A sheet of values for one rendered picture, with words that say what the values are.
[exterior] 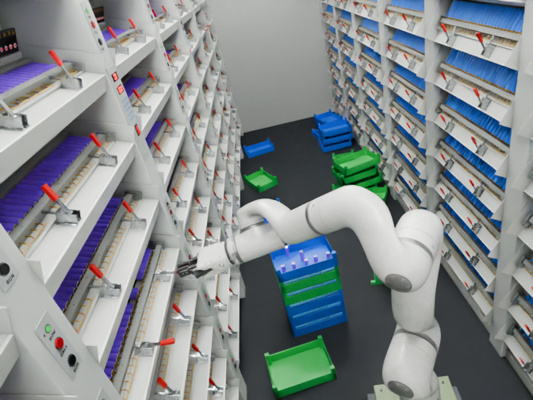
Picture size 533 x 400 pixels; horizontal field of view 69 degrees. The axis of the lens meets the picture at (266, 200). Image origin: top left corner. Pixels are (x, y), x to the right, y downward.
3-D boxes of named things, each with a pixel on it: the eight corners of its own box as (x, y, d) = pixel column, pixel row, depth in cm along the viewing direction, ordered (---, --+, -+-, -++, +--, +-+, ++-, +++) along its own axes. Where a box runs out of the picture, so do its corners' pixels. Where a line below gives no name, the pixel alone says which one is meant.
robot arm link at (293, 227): (292, 175, 94) (227, 212, 116) (316, 238, 91) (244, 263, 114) (316, 171, 99) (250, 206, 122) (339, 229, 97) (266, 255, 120)
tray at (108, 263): (159, 211, 126) (159, 173, 119) (101, 379, 74) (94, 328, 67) (93, 205, 124) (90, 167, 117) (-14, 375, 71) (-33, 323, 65)
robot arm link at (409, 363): (444, 378, 116) (439, 326, 105) (430, 438, 104) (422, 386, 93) (403, 366, 123) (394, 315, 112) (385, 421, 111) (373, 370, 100)
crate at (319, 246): (325, 242, 207) (323, 229, 203) (338, 265, 189) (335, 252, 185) (271, 258, 205) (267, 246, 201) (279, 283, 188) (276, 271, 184)
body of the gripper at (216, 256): (239, 271, 113) (204, 283, 115) (239, 249, 122) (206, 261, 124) (228, 252, 110) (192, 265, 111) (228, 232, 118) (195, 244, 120)
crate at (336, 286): (329, 264, 215) (327, 253, 211) (342, 289, 197) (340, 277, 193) (277, 280, 213) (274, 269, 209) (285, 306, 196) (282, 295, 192)
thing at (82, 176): (135, 155, 116) (133, 111, 109) (47, 305, 64) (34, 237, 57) (63, 149, 114) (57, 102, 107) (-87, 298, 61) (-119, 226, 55)
